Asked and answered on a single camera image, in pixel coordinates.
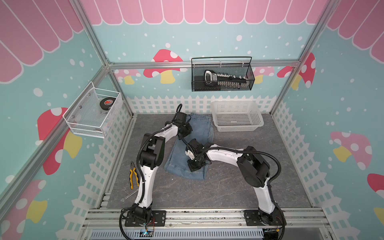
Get blue denim long pants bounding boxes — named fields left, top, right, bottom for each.
left=164, top=113, right=214, bottom=181

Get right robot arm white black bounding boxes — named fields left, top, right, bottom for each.
left=186, top=139, right=287, bottom=240

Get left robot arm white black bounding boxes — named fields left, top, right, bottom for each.
left=119, top=104, right=196, bottom=240

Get black tape roll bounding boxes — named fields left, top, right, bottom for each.
left=100, top=97, right=116, bottom=111

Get white plastic basket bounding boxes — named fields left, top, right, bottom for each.
left=211, top=100, right=264, bottom=132

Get black screwdriver bit set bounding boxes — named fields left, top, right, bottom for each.
left=203, top=70, right=250, bottom=90

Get yellow black pliers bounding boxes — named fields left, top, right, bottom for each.
left=129, top=162, right=140, bottom=190

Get silver wrench tool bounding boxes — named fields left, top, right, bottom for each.
left=121, top=190, right=138, bottom=203

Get small green circuit board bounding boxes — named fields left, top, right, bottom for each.
left=140, top=230, right=154, bottom=238

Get black wire mesh wall basket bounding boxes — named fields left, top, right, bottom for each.
left=191, top=57, right=255, bottom=92

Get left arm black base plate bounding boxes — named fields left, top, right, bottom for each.
left=123, top=211, right=167, bottom=227

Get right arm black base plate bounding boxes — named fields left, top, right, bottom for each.
left=244, top=208, right=287, bottom=226

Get white wire mesh wall basket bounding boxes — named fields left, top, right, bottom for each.
left=63, top=82, right=123, bottom=139

